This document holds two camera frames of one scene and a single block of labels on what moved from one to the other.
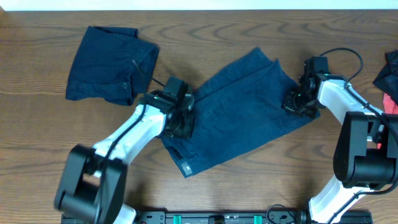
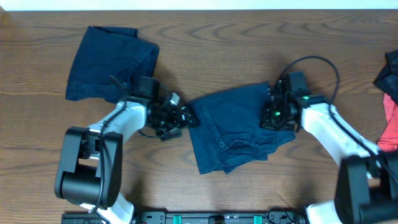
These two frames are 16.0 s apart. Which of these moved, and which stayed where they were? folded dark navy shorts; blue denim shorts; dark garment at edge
Moved: blue denim shorts
Stayed: dark garment at edge; folded dark navy shorts
